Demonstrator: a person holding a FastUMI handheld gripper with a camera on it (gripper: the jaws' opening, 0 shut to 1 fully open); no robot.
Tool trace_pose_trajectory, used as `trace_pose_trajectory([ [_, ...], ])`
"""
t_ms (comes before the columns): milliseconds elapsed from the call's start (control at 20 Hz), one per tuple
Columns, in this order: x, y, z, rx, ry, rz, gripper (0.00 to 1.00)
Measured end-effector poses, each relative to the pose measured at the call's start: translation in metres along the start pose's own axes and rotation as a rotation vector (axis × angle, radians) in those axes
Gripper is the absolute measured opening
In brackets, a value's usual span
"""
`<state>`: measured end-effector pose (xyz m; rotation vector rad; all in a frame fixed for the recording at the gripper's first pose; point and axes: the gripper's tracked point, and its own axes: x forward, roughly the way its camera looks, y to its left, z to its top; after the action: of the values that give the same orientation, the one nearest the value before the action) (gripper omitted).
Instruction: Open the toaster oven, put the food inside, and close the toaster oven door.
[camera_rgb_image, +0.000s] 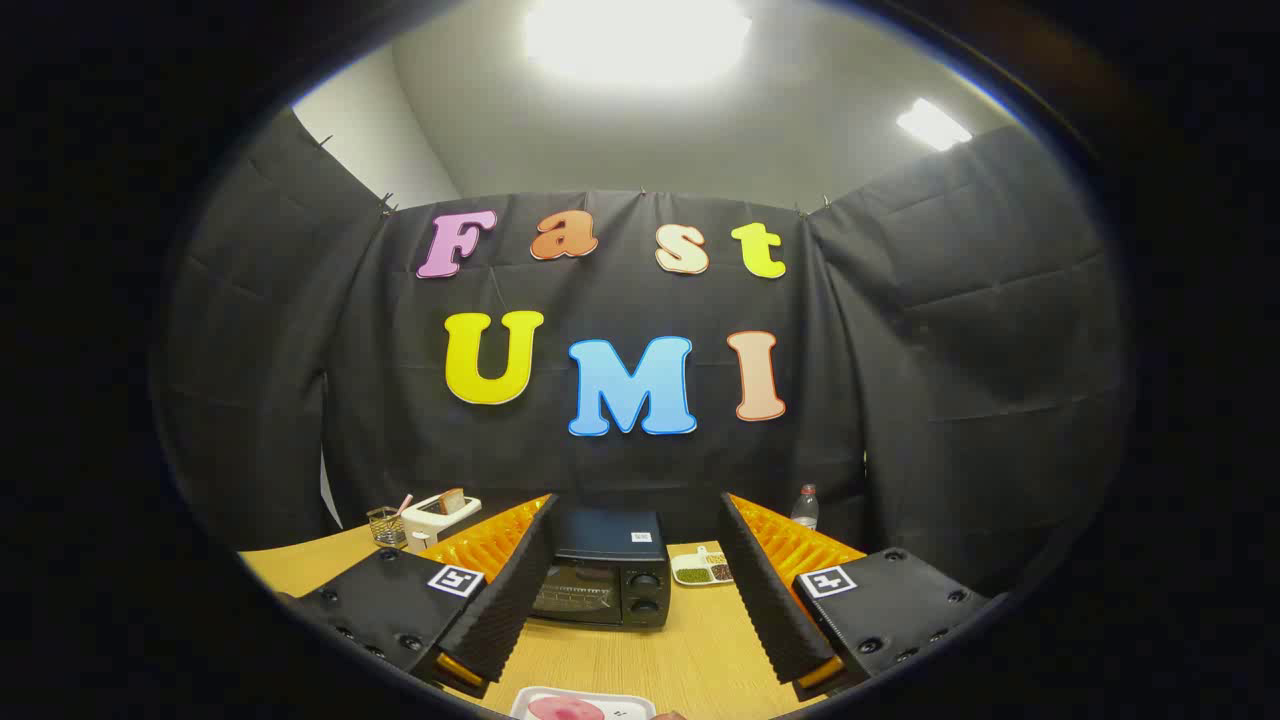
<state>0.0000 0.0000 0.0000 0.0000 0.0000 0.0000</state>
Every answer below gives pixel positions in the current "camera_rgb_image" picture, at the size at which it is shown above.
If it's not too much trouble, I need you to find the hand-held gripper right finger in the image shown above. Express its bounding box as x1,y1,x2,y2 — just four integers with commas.
718,492,991,701

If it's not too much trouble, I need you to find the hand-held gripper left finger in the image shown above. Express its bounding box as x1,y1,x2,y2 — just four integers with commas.
275,492,561,701

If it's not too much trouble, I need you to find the black toaster oven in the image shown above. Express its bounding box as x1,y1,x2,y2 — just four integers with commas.
527,507,673,631

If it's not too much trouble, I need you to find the round pink ham slice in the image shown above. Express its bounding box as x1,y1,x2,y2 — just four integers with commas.
527,696,607,720

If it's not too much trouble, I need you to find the white square plate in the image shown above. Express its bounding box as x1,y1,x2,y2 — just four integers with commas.
510,686,658,720

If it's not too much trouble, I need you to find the white bread toaster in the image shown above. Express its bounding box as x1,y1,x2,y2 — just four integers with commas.
400,490,483,554

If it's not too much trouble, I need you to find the white divided bean dish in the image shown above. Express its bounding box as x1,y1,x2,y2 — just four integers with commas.
670,546,736,587

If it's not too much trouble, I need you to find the black backdrop cloth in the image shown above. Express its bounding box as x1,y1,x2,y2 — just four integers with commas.
150,105,1136,601

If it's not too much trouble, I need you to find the small ceiling light panel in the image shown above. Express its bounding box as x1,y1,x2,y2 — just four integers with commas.
895,97,973,153

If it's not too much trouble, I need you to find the large ceiling light panel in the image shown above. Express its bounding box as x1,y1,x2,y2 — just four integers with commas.
525,0,753,91

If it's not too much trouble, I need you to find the wire mesh holder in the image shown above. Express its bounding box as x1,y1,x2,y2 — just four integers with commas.
366,506,409,549

